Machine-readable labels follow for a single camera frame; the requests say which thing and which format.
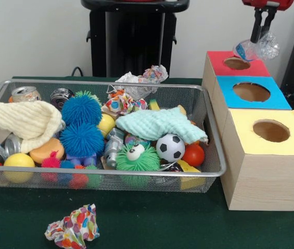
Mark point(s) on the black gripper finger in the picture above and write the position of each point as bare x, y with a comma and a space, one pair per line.
268, 23
256, 26

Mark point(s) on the crushed silver can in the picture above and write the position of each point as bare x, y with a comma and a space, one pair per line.
25, 94

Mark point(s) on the grey robot toy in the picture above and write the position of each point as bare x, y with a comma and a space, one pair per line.
114, 149

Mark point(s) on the crushed clear plastic bottle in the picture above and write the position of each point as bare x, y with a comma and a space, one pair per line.
256, 50

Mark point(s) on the wooden box with three holes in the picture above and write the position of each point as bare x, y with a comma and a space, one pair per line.
264, 171

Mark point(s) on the red ball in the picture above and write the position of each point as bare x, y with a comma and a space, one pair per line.
195, 154

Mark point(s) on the blue spiky ball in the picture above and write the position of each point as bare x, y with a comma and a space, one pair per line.
82, 139
82, 109

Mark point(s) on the cream waffle cloth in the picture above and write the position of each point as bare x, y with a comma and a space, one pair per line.
19, 122

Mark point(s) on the yellow cheese wedge toy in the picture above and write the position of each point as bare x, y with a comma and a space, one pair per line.
188, 168

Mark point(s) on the mint green waffle cloth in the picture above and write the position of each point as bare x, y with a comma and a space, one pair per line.
157, 124

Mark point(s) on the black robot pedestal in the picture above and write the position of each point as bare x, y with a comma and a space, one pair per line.
134, 41

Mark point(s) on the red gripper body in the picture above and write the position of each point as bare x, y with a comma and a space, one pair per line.
269, 4

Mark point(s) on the orange round disc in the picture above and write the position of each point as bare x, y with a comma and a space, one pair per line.
45, 150

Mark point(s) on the green fuzzy toy with eyes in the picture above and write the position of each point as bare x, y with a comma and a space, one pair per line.
139, 160

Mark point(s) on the black and white soccer ball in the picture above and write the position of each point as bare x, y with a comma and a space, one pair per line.
170, 148

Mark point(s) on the yellow ball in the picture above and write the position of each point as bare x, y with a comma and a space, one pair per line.
107, 124
18, 166

